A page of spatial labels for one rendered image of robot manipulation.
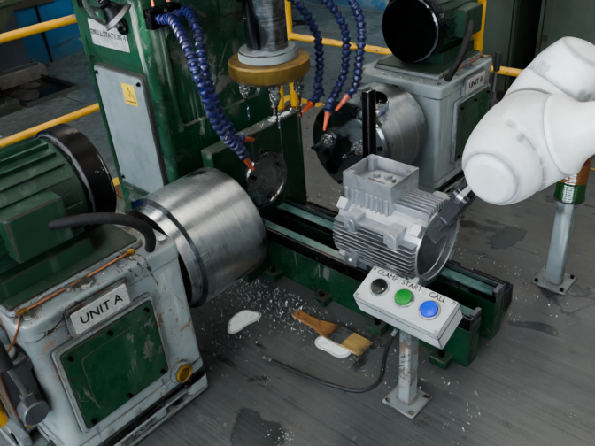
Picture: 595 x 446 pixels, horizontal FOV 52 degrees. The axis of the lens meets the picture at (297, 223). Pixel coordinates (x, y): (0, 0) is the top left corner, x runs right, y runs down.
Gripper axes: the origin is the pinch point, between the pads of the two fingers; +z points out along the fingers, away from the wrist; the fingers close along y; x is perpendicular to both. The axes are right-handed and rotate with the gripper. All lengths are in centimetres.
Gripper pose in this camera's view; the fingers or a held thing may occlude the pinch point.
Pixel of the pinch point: (441, 226)
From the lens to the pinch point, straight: 117.0
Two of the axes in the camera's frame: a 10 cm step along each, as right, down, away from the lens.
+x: 6.8, 6.9, -2.5
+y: -6.7, 4.4, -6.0
